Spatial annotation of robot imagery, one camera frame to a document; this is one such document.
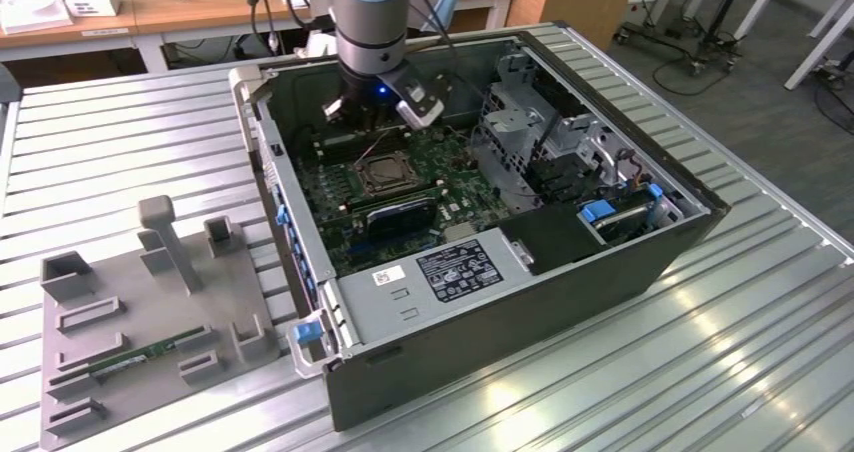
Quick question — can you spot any flat white box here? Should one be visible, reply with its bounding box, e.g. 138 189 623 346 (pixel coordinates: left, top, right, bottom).
0 0 74 36

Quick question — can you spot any blue disk carrier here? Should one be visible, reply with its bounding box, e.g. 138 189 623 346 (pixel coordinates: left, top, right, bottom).
576 191 668 246

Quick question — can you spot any grey parts rack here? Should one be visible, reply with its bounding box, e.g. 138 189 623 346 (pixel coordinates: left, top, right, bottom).
37 195 281 451

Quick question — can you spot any CPU socket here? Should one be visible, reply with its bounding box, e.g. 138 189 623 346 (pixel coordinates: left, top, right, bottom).
349 151 422 197

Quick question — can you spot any thin metal locking lever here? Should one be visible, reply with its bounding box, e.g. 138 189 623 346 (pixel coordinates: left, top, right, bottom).
353 130 392 166

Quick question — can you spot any black wheeled stand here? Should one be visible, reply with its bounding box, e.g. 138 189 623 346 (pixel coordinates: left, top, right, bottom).
612 0 752 78

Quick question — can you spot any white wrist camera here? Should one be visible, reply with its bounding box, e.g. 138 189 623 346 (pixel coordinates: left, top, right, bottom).
376 66 446 129

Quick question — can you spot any black graphics card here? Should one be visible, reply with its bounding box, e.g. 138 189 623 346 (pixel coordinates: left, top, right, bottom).
362 194 438 246

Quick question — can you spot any white table frame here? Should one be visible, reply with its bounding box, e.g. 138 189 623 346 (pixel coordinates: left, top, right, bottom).
783 0 854 92
639 0 785 41

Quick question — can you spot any metal socket cover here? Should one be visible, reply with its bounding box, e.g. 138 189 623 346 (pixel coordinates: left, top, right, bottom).
352 152 420 193

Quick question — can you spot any silver CPU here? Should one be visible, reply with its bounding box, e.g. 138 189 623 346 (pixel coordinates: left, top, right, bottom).
370 160 409 183

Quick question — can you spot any grey power supply unit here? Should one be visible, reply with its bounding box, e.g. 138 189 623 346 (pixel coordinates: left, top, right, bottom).
318 227 534 358

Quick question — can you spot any wooden cabinet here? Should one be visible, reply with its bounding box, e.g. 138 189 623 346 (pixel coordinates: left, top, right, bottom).
516 0 641 53

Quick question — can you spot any green RAM stick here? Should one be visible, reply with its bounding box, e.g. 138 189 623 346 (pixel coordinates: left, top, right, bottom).
83 325 206 379

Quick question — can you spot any metal drive cage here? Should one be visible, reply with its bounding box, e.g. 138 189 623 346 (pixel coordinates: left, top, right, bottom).
476 51 601 198

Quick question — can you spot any black open PC case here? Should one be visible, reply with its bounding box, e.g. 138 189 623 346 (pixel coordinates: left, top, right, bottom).
228 20 728 433

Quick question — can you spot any green motherboard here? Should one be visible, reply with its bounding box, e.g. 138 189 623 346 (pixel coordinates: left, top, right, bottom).
292 121 534 278

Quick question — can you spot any wooden desk white frame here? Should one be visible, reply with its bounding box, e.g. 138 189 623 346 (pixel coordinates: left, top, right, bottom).
0 0 521 73

